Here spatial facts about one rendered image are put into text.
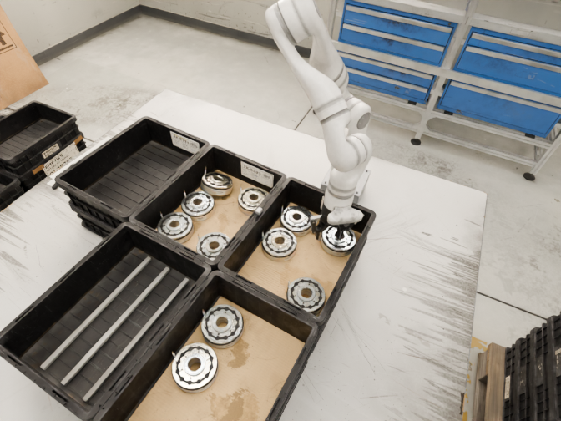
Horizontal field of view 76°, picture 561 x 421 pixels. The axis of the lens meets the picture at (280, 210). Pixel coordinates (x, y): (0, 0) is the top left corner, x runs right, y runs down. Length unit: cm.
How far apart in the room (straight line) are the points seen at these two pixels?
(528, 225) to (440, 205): 131
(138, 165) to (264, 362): 82
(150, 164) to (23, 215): 48
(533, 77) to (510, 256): 110
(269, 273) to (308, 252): 14
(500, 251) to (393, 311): 143
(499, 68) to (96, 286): 250
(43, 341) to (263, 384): 54
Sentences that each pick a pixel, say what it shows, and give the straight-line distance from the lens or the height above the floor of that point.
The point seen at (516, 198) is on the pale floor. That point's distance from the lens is 295.
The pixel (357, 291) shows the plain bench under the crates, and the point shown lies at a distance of 119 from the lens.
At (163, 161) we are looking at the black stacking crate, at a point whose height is 83.
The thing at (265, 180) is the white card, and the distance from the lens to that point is 119.
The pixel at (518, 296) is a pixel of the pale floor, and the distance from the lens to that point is 240.
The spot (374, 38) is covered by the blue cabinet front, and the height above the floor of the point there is 69.
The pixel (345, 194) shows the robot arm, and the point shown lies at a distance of 89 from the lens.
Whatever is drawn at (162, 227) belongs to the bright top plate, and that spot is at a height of 86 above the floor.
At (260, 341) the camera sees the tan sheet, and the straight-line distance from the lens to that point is 95.
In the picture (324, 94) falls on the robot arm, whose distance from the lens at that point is 82.
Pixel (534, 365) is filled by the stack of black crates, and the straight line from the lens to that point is 174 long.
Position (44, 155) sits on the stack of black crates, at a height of 51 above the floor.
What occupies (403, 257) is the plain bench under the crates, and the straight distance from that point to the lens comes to 132.
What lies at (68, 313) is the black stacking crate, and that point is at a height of 83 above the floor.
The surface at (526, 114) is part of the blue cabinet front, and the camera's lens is 290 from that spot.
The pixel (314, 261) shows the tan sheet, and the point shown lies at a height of 83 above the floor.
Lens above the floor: 172
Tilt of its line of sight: 49 degrees down
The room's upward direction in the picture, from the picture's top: 5 degrees clockwise
